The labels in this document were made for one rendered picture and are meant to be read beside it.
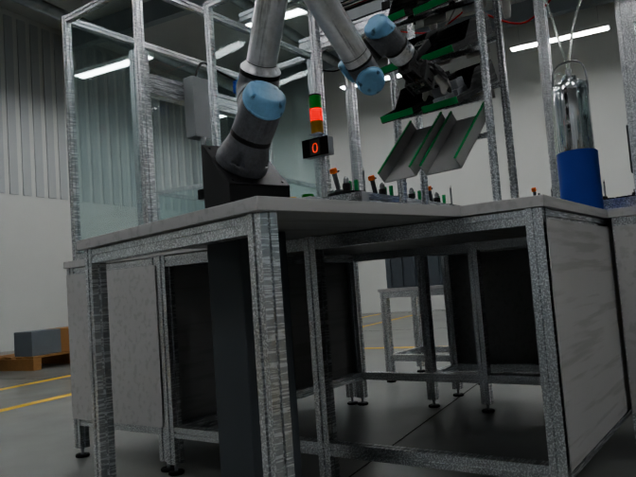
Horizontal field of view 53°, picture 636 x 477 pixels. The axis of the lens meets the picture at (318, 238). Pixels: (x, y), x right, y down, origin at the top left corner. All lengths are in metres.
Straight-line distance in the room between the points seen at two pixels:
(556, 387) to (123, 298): 1.73
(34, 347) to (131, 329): 4.83
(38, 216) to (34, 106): 1.88
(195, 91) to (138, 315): 1.16
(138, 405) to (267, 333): 1.49
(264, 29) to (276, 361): 0.91
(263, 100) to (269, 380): 0.75
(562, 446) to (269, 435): 0.78
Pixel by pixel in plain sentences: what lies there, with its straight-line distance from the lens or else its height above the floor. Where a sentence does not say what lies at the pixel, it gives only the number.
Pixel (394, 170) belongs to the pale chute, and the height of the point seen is 1.03.
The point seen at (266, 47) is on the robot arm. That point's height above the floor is 1.32.
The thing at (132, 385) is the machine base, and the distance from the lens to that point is 2.73.
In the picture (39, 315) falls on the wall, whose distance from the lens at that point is 11.57.
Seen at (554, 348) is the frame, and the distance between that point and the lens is 1.72.
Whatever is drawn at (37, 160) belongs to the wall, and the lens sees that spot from 11.86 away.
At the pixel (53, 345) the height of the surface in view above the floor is 0.22.
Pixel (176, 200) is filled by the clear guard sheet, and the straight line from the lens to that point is 3.46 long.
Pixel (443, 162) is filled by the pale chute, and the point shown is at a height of 1.02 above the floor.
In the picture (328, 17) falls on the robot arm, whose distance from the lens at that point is 1.67.
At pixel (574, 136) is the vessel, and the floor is 1.18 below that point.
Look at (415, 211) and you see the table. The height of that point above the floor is 0.84.
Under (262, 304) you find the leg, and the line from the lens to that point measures 1.29.
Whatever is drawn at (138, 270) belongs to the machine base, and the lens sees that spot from 2.65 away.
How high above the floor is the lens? 0.67
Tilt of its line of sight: 4 degrees up
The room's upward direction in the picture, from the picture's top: 4 degrees counter-clockwise
